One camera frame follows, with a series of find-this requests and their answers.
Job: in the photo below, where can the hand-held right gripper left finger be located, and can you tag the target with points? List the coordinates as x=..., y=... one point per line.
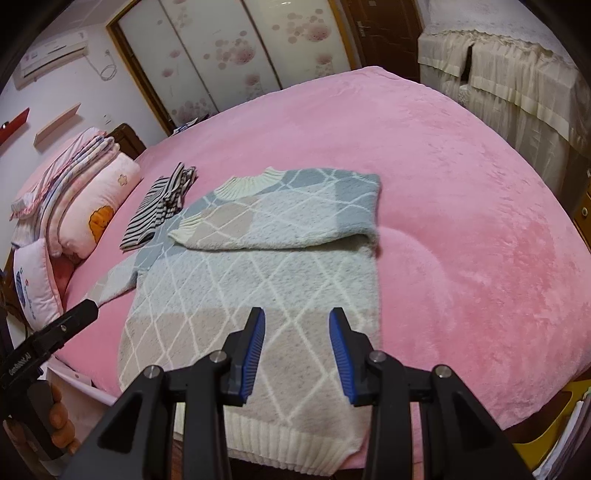
x=251, y=350

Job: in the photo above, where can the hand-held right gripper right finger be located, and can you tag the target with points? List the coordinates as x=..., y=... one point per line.
x=344, y=355

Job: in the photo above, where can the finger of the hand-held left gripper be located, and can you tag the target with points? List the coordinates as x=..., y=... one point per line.
x=74, y=321

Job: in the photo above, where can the grey beige diamond-pattern sweater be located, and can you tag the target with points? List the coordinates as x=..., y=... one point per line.
x=277, y=277

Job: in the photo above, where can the person's left hand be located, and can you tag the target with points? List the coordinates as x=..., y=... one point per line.
x=62, y=422

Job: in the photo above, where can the white embroidered cushion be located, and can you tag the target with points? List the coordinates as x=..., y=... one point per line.
x=37, y=286

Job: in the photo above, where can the pink cartoon pillow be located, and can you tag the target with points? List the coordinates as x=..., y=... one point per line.
x=106, y=203

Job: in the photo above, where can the black white striped garment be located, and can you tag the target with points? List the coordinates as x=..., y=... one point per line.
x=147, y=217

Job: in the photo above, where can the folded pink quilt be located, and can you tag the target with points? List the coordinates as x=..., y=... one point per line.
x=69, y=166

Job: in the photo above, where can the pink fleece blanket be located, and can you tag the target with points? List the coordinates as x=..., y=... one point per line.
x=461, y=207

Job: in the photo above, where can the dark wooden headboard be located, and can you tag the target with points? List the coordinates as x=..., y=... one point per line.
x=131, y=141

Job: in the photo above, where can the small blue item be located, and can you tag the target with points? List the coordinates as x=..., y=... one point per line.
x=184, y=127

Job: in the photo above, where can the stack of white papers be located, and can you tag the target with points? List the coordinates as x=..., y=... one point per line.
x=575, y=434

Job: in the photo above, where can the white air conditioner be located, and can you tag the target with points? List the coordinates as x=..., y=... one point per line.
x=51, y=57

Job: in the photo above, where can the brown wooden cabinet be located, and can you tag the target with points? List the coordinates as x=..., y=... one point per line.
x=584, y=217

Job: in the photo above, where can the floral sliding-door wardrobe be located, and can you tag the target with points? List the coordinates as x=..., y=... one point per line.
x=231, y=46

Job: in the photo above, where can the cream lace-covered table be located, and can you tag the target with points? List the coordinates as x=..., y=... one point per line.
x=508, y=83

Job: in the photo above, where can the brown wooden door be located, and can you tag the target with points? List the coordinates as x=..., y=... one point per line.
x=392, y=37

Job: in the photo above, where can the wooden wall shelf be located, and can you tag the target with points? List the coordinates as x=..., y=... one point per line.
x=57, y=123

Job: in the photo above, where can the red wall shelf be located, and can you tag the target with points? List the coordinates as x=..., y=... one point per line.
x=14, y=122

